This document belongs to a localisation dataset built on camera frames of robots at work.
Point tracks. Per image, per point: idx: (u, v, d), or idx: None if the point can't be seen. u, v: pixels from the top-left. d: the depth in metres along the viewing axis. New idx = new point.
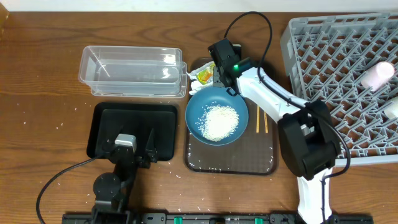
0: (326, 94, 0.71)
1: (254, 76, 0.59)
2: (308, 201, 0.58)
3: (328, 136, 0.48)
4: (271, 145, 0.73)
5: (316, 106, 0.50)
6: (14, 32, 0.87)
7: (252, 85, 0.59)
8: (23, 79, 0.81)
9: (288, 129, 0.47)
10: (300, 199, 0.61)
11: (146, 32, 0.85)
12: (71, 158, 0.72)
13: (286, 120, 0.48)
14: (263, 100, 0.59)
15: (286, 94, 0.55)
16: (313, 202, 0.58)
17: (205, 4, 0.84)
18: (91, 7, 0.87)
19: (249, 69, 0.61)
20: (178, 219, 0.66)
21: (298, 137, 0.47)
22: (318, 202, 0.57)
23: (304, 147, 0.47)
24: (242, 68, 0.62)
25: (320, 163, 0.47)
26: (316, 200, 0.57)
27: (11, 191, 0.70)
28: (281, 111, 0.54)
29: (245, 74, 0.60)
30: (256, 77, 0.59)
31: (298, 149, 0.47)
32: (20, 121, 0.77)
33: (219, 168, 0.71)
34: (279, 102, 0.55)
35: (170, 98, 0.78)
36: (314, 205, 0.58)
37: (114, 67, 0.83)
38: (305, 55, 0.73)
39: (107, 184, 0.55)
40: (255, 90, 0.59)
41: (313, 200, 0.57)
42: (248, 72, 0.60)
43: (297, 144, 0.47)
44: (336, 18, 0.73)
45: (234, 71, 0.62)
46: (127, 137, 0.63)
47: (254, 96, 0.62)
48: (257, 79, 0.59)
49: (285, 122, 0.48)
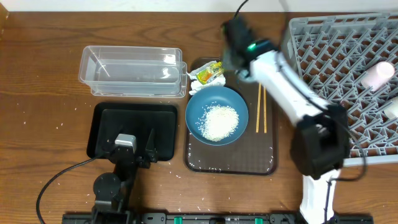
0: (326, 94, 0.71)
1: (272, 63, 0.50)
2: (311, 201, 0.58)
3: (341, 139, 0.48)
4: (271, 145, 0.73)
5: (336, 109, 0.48)
6: (15, 32, 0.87)
7: (270, 72, 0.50)
8: (23, 79, 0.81)
9: (308, 132, 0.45)
10: (303, 199, 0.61)
11: (146, 32, 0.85)
12: (71, 158, 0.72)
13: (306, 122, 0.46)
14: (281, 93, 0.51)
15: (307, 91, 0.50)
16: (314, 202, 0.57)
17: (206, 4, 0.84)
18: (91, 7, 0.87)
19: (267, 51, 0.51)
20: (178, 219, 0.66)
21: (315, 142, 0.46)
22: (322, 202, 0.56)
23: (318, 150, 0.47)
24: (259, 48, 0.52)
25: (328, 164, 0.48)
26: (319, 201, 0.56)
27: (10, 191, 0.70)
28: (300, 111, 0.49)
29: (263, 58, 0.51)
30: (275, 63, 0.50)
31: (313, 151, 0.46)
32: (20, 121, 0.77)
33: (219, 168, 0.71)
34: (299, 100, 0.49)
35: (170, 98, 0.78)
36: (316, 205, 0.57)
37: (114, 67, 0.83)
38: (306, 55, 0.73)
39: (107, 184, 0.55)
40: (274, 79, 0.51)
41: (316, 199, 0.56)
42: (267, 56, 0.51)
43: (313, 146, 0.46)
44: (336, 17, 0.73)
45: (249, 53, 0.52)
46: (127, 137, 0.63)
47: (270, 87, 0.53)
48: (276, 66, 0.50)
49: (305, 124, 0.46)
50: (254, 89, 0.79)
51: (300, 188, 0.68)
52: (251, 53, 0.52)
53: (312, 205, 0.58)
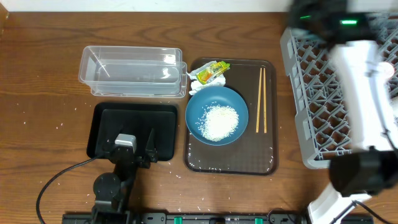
0: (326, 94, 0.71)
1: (364, 61, 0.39)
2: (323, 211, 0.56)
3: None
4: (271, 145, 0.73)
5: None
6: (15, 32, 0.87)
7: (354, 68, 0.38)
8: (23, 79, 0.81)
9: (365, 167, 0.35)
10: (319, 200, 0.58)
11: (146, 32, 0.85)
12: (71, 158, 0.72)
13: (370, 157, 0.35)
14: (356, 100, 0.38)
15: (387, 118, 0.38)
16: (326, 214, 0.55)
17: (205, 4, 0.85)
18: (91, 7, 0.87)
19: (362, 43, 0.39)
20: (178, 219, 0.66)
21: (368, 179, 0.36)
22: (331, 216, 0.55)
23: (365, 186, 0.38)
24: (353, 30, 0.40)
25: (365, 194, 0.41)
26: (330, 214, 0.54)
27: (10, 191, 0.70)
28: (367, 137, 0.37)
29: (354, 46, 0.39)
30: (367, 61, 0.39)
31: (356, 184, 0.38)
32: (20, 121, 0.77)
33: (219, 168, 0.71)
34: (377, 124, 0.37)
35: (170, 98, 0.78)
36: (326, 216, 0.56)
37: (114, 67, 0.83)
38: (305, 55, 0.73)
39: (107, 184, 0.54)
40: (354, 78, 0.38)
41: (328, 212, 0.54)
42: (361, 46, 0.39)
43: (361, 181, 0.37)
44: None
45: (342, 32, 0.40)
46: (127, 137, 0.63)
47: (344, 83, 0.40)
48: (367, 65, 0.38)
49: (367, 157, 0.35)
50: (254, 89, 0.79)
51: (300, 188, 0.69)
52: (346, 32, 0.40)
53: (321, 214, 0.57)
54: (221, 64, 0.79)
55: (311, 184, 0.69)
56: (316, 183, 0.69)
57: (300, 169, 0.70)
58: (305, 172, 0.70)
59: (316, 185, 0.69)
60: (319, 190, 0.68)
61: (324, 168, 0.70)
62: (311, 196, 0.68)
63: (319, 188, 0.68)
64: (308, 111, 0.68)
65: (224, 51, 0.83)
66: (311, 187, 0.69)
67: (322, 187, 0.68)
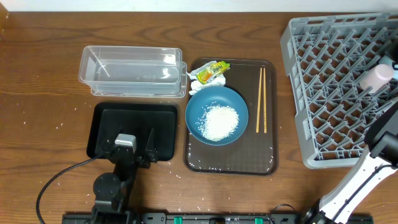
0: (326, 94, 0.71)
1: None
2: (338, 189, 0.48)
3: None
4: (271, 145, 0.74)
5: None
6: (15, 32, 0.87)
7: None
8: (23, 79, 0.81)
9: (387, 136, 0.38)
10: (338, 188, 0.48)
11: (146, 32, 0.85)
12: (71, 158, 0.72)
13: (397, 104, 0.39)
14: None
15: None
16: (340, 190, 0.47)
17: (205, 4, 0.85)
18: (91, 7, 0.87)
19: None
20: (178, 219, 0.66)
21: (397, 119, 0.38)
22: (347, 193, 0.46)
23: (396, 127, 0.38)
24: None
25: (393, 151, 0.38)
26: (347, 190, 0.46)
27: (10, 191, 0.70)
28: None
29: None
30: None
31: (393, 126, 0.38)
32: (20, 121, 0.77)
33: (219, 168, 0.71)
34: None
35: (170, 98, 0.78)
36: (339, 195, 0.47)
37: (114, 67, 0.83)
38: (305, 55, 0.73)
39: (107, 184, 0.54)
40: None
41: (345, 187, 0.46)
42: None
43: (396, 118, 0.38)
44: (336, 17, 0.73)
45: None
46: (127, 137, 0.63)
47: None
48: None
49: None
50: (254, 89, 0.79)
51: (300, 188, 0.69)
52: None
53: (334, 193, 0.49)
54: (222, 64, 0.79)
55: (311, 184, 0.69)
56: (315, 184, 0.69)
57: (300, 169, 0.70)
58: (305, 172, 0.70)
59: (316, 185, 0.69)
60: (319, 190, 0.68)
61: (324, 168, 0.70)
62: (311, 195, 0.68)
63: (319, 188, 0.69)
64: (308, 111, 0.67)
65: (224, 51, 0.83)
66: (311, 187, 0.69)
67: (321, 187, 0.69)
